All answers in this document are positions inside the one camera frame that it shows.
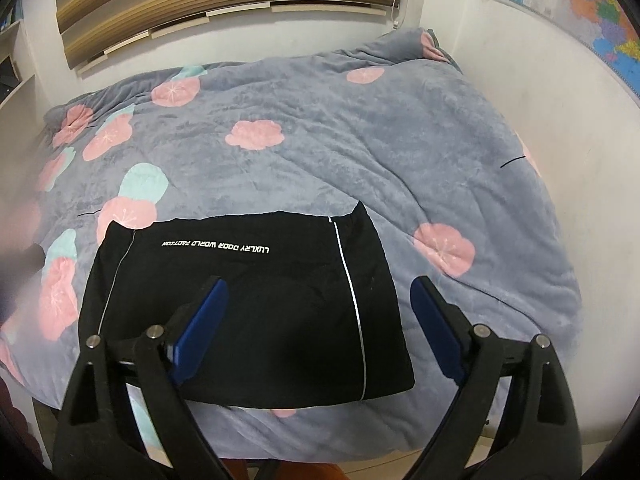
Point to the black jacket with reflective stripes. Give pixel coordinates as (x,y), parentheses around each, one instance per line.
(280,300)

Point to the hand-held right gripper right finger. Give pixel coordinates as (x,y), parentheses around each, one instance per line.
(440,332)

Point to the colourful wall map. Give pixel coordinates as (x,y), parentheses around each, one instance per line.
(590,5)

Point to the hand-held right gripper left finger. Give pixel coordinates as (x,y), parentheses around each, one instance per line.
(200,332)

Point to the grey floral blanket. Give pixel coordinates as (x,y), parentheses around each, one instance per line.
(325,160)

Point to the white wall shelf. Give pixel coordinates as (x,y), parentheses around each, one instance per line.
(15,92)

